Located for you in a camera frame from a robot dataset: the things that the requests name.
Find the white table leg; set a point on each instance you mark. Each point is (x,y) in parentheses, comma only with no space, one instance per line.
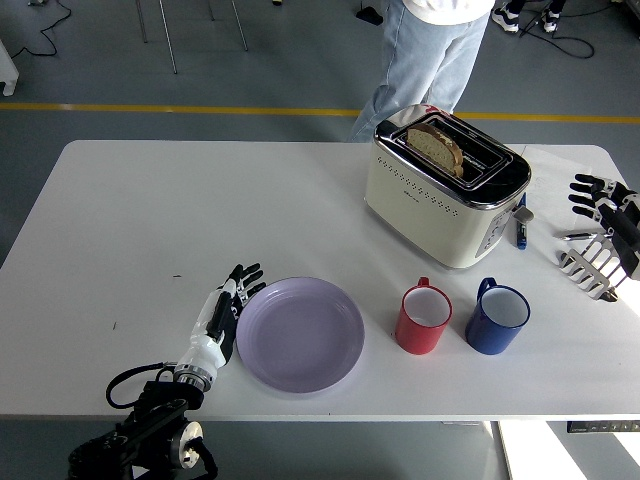
(502,450)

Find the red enamel mug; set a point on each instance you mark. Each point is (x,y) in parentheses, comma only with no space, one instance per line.
(417,340)

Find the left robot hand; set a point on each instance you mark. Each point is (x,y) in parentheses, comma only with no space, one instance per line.
(205,345)

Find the bread slice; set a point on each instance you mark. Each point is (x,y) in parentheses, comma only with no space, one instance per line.
(434,147)

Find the table height control panel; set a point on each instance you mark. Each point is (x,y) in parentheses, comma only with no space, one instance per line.
(600,427)

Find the white furniture piece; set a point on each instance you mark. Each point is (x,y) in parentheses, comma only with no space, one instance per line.
(7,70)

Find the yellow floor tape line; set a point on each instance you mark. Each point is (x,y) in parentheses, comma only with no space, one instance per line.
(200,109)

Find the slotted metal toast rack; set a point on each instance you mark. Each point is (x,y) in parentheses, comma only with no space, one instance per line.
(590,275)

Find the black floor pedal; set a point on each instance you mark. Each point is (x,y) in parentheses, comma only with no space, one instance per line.
(367,14)

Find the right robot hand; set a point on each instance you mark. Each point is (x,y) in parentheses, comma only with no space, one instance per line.
(625,225)

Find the silver black pen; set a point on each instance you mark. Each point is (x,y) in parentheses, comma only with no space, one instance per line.
(580,235)

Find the white paper sheet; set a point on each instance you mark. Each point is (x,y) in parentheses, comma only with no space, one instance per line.
(555,185)

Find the blue marker pen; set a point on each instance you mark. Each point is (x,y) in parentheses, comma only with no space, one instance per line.
(521,235)

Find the person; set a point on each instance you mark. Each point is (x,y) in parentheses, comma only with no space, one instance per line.
(425,55)
(505,17)

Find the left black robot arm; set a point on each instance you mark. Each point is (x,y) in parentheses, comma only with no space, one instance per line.
(155,425)

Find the metal chair legs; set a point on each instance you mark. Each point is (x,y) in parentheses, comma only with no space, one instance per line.
(170,45)

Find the blue enamel mug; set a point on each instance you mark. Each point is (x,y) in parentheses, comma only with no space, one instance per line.
(487,340)

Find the cream toaster with chrome top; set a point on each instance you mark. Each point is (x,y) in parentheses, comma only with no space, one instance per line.
(425,220)

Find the purple plate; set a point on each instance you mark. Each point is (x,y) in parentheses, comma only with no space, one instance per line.
(300,335)

